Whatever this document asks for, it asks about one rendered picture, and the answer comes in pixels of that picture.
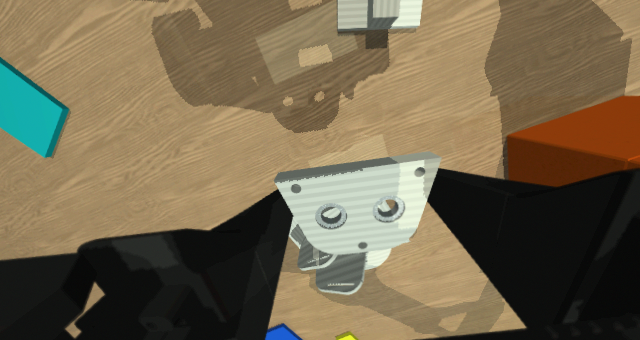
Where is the teal rectangular plate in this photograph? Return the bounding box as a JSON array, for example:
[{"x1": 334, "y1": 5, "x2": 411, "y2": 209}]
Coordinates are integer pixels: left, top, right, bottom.
[{"x1": 0, "y1": 57, "x2": 69, "y2": 158}]

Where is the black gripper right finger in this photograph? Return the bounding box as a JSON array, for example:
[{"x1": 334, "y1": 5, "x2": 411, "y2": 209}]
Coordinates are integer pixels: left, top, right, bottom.
[{"x1": 427, "y1": 167, "x2": 640, "y2": 328}]

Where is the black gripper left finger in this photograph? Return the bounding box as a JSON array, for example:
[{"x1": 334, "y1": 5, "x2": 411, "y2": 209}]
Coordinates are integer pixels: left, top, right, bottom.
[{"x1": 76, "y1": 189, "x2": 293, "y2": 340}]

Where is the yellow flat bar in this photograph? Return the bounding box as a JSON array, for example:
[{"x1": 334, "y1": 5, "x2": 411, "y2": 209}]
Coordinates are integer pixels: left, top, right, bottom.
[{"x1": 336, "y1": 331, "x2": 358, "y2": 340}]

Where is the blue flat rectangular plate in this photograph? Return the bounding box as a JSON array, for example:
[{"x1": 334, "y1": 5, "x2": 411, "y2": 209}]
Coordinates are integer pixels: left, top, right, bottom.
[{"x1": 265, "y1": 324, "x2": 302, "y2": 340}]

